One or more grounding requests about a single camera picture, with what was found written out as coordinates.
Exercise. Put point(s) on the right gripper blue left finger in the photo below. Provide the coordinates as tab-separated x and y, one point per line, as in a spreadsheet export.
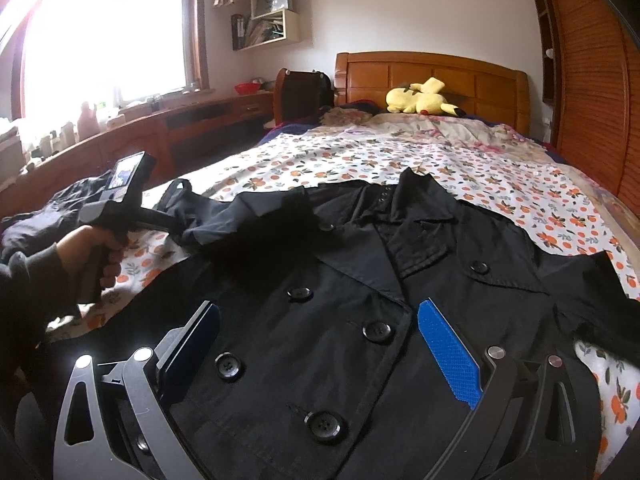
178	364

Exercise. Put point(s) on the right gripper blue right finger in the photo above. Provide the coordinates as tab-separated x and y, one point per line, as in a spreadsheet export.
460	369

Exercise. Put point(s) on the black trench coat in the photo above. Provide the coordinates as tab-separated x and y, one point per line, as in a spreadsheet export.
319	370

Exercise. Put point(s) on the left forearm grey sleeve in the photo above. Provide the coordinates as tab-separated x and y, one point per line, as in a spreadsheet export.
35	290

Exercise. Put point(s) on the folded black clothes pile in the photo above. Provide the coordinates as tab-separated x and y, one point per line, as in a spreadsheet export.
32	231

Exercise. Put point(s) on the left hand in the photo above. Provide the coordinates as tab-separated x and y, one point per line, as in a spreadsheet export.
91	248

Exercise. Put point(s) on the pink bottle on sill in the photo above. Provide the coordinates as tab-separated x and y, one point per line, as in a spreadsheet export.
87	124

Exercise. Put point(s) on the wooden desk counter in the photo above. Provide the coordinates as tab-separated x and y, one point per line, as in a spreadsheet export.
181	140

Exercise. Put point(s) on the red bowl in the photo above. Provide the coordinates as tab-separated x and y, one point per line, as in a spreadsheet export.
247	88

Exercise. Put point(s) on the window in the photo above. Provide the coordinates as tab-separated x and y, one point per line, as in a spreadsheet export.
57	55

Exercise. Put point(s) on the orange floral bed sheet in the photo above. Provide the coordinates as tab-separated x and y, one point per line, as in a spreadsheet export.
562	210

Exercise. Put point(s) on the dark backpack on chair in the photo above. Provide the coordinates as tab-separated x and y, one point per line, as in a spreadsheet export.
300	94

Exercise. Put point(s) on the yellow Pikachu plush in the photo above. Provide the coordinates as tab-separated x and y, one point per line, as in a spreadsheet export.
422	99

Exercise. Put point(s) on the wooden louvered wardrobe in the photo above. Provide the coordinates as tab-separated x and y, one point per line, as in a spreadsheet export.
592	85

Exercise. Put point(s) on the white wall shelf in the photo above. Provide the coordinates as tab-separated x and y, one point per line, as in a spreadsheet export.
264	23

